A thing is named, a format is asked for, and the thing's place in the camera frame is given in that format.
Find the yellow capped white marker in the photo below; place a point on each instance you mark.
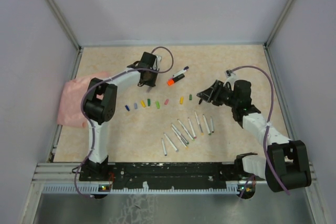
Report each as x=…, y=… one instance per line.
x=178, y=136

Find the blue tipped white marker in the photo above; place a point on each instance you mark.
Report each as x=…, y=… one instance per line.
x=184, y=70

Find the pink cloth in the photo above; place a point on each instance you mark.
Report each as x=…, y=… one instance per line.
x=69, y=113

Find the aluminium frame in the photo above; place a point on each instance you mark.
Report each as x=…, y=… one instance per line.
x=276, y=45

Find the black capped white marker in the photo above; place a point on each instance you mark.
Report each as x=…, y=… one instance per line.
x=212, y=125

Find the light green marker cap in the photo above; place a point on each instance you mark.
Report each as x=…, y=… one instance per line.
x=157, y=104

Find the orange highlighter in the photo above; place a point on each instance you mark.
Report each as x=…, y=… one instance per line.
x=172, y=81

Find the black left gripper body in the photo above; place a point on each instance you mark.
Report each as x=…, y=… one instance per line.
x=151, y=79

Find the pink capped marker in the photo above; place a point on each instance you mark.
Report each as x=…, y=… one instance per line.
x=192, y=129

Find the dark green capped marker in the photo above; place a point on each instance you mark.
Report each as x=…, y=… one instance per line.
x=207, y=125

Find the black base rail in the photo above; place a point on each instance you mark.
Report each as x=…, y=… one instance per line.
x=203, y=175

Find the grey blue capped marker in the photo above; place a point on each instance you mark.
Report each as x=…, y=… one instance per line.
x=171, y=142

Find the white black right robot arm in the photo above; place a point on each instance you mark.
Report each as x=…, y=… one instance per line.
x=285, y=165

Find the light green capped marker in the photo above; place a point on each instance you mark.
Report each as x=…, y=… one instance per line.
x=185, y=129

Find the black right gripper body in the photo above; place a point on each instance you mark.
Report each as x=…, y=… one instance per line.
x=223, y=95

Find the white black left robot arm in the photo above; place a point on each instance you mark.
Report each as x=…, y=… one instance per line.
x=98, y=106

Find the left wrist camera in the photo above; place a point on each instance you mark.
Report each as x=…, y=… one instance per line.
x=158, y=62

